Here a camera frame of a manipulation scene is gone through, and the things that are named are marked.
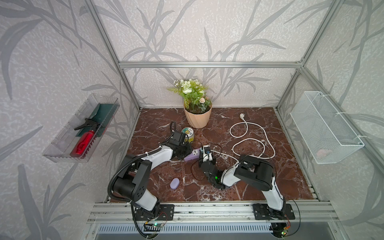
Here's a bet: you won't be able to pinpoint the purple power strip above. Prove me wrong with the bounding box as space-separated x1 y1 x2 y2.
184 149 201 162

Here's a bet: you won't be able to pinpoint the black charging cable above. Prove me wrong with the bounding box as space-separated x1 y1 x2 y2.
190 142 223 182

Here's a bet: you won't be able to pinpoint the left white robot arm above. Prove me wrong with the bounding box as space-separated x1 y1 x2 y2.
107 142 193 213

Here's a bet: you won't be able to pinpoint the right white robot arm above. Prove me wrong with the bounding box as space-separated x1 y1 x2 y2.
198 154 286 212

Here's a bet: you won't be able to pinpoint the round tin can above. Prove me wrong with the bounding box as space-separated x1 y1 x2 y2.
182 127 195 143

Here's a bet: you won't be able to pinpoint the beige flower pot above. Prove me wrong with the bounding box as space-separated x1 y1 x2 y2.
183 97 213 129

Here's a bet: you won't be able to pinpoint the purple earbuds case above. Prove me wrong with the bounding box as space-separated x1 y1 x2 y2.
170 178 180 190

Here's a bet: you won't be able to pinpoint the green artificial flowering plant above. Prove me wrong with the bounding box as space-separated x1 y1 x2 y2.
168 79 212 115

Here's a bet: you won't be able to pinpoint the pink object in basket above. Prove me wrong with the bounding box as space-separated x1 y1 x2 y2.
316 149 332 159

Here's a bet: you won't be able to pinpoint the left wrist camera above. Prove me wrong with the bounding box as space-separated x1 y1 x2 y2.
169 131 187 146

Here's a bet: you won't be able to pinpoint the red handled pruning shears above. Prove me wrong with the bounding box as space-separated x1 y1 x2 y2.
70 118 100 159

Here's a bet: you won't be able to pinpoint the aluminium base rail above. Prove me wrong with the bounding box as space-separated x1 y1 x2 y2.
86 200 339 224

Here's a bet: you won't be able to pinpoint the clear plastic wall tray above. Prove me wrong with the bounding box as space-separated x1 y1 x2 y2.
43 94 120 163

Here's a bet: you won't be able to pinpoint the white wire mesh basket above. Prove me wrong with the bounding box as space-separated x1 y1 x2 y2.
291 91 365 165

